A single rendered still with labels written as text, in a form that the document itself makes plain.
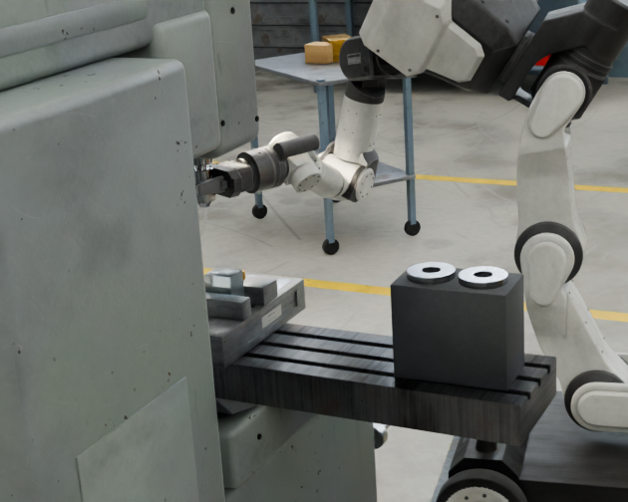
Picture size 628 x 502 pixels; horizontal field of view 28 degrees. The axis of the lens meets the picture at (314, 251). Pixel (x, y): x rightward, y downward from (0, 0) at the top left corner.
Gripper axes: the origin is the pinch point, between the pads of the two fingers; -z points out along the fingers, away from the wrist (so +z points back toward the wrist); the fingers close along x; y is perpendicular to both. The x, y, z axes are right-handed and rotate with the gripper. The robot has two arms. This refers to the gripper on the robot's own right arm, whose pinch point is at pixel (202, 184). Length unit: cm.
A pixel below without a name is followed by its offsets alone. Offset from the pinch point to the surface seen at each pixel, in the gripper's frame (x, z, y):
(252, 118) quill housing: 7.1, 8.5, -12.9
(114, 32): 27, -31, -37
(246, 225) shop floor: -307, 219, 126
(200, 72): 17.7, -9.3, -26.1
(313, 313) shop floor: -183, 164, 125
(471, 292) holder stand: 56, 18, 14
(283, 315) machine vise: 4.6, 13.8, 31.0
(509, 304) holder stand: 61, 23, 17
